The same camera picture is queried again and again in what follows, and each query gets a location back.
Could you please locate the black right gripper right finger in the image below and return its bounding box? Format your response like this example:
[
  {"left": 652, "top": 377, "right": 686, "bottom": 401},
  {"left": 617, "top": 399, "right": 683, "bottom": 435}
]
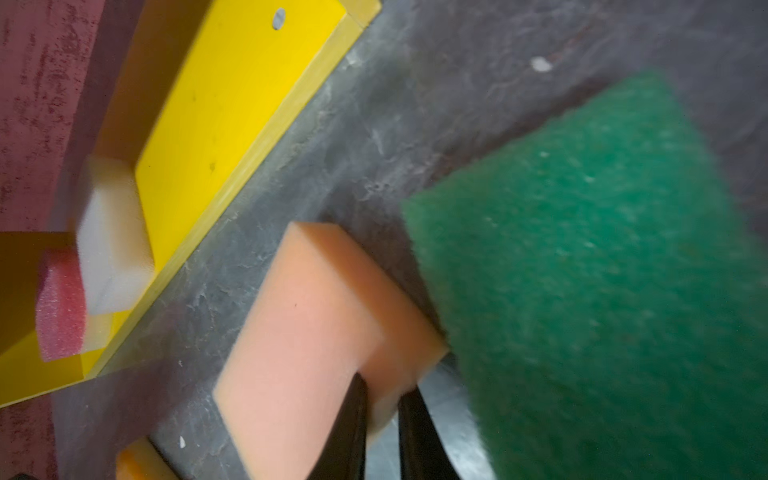
[{"left": 398, "top": 387, "right": 460, "bottom": 480}]

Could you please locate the white sponge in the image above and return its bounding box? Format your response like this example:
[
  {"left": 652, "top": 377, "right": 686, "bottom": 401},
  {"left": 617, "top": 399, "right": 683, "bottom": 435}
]
[{"left": 76, "top": 156, "right": 155, "bottom": 315}]

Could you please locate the green yellow scouring sponge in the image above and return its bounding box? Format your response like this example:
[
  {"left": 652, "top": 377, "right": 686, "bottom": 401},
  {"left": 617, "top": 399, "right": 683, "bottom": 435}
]
[{"left": 402, "top": 72, "right": 767, "bottom": 479}]

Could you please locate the orange sponge upper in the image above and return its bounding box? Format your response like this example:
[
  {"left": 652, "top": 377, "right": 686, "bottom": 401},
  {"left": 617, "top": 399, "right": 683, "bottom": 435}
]
[{"left": 116, "top": 437, "right": 179, "bottom": 480}]

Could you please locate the round pink smiley sponge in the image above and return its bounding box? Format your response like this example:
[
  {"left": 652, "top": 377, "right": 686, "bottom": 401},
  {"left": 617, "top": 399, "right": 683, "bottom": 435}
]
[{"left": 35, "top": 248, "right": 112, "bottom": 362}]

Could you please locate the peach orange sponge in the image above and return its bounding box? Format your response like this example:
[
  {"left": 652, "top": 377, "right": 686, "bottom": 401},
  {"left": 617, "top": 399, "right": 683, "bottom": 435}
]
[{"left": 213, "top": 221, "right": 448, "bottom": 479}]

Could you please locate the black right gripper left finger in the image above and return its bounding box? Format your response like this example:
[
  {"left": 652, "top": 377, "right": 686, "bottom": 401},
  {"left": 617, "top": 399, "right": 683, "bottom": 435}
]
[{"left": 307, "top": 373, "right": 368, "bottom": 480}]

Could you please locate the yellow shelf with coloured boards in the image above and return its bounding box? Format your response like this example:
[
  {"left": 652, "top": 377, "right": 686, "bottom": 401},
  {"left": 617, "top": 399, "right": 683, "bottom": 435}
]
[{"left": 1, "top": 1, "right": 381, "bottom": 406}]

